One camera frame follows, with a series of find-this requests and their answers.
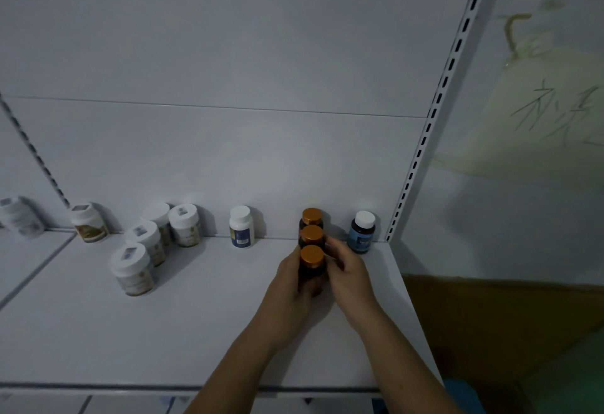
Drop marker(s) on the person's left hand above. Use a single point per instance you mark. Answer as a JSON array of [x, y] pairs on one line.
[[283, 305]]

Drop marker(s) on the person's right hand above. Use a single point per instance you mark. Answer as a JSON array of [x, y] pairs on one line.
[[351, 286]]

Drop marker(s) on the dark bottle light-blue label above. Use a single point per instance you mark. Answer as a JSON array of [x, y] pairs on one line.
[[362, 236]]

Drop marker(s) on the blue yellow label bottle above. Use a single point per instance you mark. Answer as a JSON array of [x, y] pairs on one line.
[[241, 229]]

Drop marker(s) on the white metal shelf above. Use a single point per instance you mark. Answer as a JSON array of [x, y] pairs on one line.
[[141, 333]]

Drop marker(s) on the white sticker-lid jar bottle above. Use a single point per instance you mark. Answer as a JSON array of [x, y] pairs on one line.
[[144, 234], [134, 272]]

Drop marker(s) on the orange label white bottle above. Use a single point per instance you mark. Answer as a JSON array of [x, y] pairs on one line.
[[89, 227]]

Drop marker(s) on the white bottle blue lid sticker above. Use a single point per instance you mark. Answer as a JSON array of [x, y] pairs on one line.
[[19, 220]]

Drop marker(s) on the person's left forearm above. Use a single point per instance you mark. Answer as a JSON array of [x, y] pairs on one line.
[[236, 376]]

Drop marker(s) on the person's right forearm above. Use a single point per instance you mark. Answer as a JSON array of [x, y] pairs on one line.
[[406, 371]]

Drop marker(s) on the pale handwritten paper sign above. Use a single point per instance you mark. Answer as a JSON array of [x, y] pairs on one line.
[[542, 144]]

